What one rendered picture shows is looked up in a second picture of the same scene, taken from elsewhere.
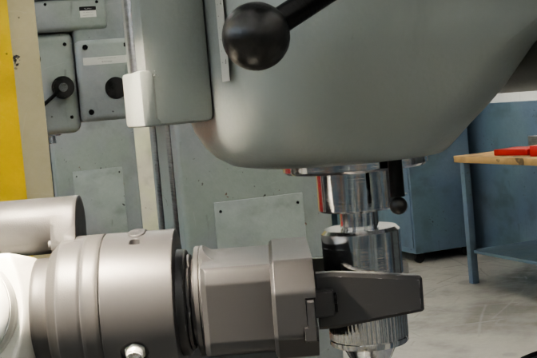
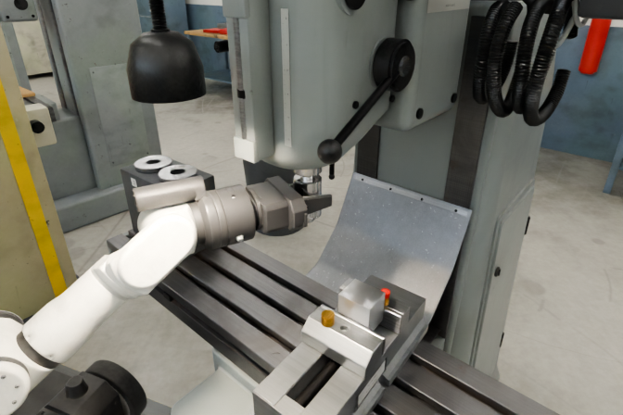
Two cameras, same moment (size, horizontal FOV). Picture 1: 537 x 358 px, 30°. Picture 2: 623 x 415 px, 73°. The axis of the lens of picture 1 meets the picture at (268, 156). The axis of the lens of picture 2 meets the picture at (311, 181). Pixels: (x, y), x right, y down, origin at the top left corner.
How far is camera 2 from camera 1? 0.32 m
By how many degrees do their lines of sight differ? 35
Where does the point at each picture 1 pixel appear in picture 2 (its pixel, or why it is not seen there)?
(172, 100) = (262, 151)
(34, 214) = (187, 188)
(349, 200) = (310, 172)
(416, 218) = not seen: hidden behind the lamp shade
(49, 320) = (208, 232)
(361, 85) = not seen: hidden behind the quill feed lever
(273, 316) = (293, 220)
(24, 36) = not seen: outside the picture
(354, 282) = (311, 200)
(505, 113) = (205, 10)
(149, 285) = (246, 214)
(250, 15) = (334, 148)
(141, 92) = (253, 150)
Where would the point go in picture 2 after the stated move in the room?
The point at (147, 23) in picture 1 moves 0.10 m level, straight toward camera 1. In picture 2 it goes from (256, 123) to (298, 145)
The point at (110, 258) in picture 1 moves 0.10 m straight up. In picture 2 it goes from (227, 205) to (222, 139)
